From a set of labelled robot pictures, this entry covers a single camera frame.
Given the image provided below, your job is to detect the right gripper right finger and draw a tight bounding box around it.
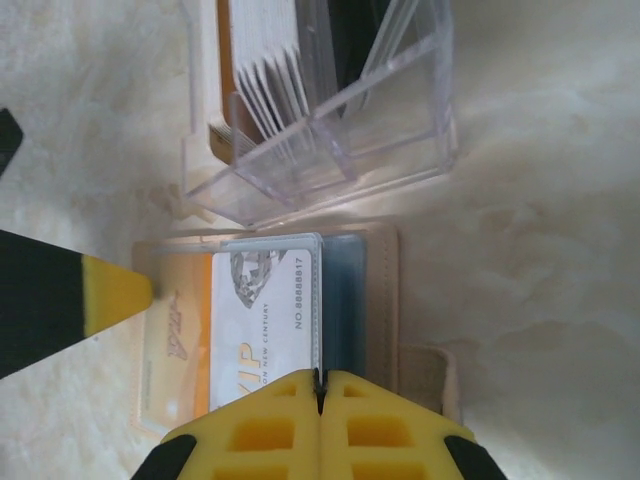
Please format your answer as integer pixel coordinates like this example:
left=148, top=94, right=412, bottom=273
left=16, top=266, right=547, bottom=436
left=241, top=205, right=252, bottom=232
left=318, top=368, right=507, bottom=480

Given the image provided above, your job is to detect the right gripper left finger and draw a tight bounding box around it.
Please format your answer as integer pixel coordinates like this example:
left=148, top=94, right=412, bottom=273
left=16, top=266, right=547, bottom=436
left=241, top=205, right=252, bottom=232
left=130, top=368, right=322, bottom=480

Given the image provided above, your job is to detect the white VIP card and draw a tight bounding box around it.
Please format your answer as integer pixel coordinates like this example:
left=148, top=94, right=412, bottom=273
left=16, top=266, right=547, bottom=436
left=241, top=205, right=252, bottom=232
left=207, top=233, right=327, bottom=417

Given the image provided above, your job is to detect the gold VIP card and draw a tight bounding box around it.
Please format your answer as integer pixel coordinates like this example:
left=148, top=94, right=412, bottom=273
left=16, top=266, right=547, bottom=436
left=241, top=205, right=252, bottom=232
left=142, top=249, right=221, bottom=417

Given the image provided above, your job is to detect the beige card holder wallet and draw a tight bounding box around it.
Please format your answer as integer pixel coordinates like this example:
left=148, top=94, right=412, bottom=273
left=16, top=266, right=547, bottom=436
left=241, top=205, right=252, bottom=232
left=130, top=224, right=460, bottom=437

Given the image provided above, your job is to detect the clear acrylic card box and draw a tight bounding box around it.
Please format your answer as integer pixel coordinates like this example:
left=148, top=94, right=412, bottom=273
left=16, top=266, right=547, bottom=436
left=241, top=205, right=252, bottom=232
left=180, top=0, right=460, bottom=227

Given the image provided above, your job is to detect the orange card stack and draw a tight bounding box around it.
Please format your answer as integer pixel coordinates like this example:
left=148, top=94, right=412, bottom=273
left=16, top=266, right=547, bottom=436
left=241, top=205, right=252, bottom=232
left=209, top=0, right=261, bottom=167

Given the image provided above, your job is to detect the grey card stack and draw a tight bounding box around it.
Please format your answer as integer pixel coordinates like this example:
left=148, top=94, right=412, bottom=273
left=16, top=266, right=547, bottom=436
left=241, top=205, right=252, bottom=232
left=228, top=0, right=314, bottom=147

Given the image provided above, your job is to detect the black card stack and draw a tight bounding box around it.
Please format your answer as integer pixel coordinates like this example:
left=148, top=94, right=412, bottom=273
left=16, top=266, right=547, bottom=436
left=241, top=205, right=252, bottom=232
left=299, top=0, right=401, bottom=117

